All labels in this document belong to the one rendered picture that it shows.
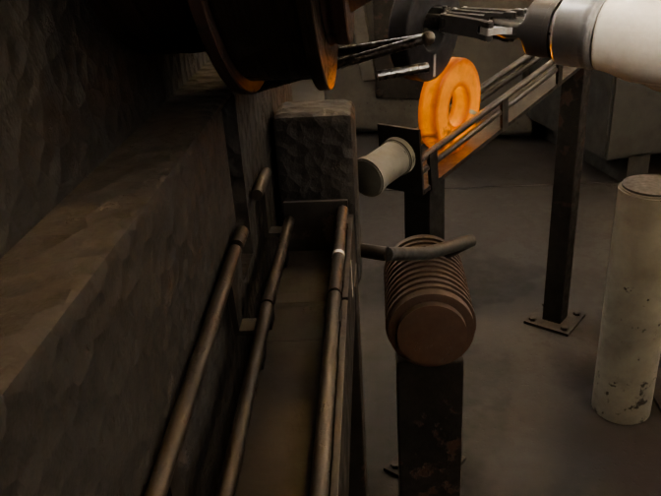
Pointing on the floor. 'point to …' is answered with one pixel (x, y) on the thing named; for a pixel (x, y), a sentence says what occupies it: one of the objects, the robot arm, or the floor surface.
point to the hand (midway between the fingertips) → (427, 16)
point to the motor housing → (429, 366)
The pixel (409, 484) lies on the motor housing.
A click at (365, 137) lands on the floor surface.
